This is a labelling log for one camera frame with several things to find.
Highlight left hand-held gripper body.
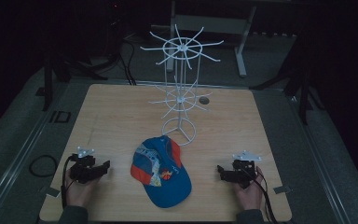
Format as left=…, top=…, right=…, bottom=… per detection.
left=69, top=146, right=101, bottom=185

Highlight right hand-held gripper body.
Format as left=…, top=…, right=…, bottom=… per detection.
left=225, top=150, right=263, bottom=189

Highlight person's right hand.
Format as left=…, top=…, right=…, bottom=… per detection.
left=232, top=166, right=266, bottom=212

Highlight person's left hand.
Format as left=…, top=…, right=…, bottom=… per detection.
left=64, top=167, right=102, bottom=209

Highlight grey tape piece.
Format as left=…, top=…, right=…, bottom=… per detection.
left=272, top=185, right=293, bottom=195
left=44, top=186, right=61, bottom=198

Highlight blue and orange cap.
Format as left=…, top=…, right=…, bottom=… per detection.
left=130, top=134, right=193, bottom=209

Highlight black tripod stand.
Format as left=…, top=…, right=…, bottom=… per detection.
left=35, top=49, right=109, bottom=112
left=250, top=59, right=325, bottom=126

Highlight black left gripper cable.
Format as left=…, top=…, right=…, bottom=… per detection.
left=61, top=154, right=77, bottom=210

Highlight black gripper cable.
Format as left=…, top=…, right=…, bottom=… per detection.
left=61, top=154, right=77, bottom=210
left=246, top=169, right=279, bottom=224

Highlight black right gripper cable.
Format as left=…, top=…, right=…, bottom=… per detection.
left=246, top=169, right=279, bottom=224

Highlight black coiled floor cable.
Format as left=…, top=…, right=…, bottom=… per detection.
left=28, top=154, right=60, bottom=178

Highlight white wire hanger rack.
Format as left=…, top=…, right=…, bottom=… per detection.
left=140, top=23, right=225, bottom=147

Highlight black background cables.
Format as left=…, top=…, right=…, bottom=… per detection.
left=105, top=34, right=138, bottom=87

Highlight white metal desk frame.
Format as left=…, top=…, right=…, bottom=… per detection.
left=165, top=0, right=257, bottom=78

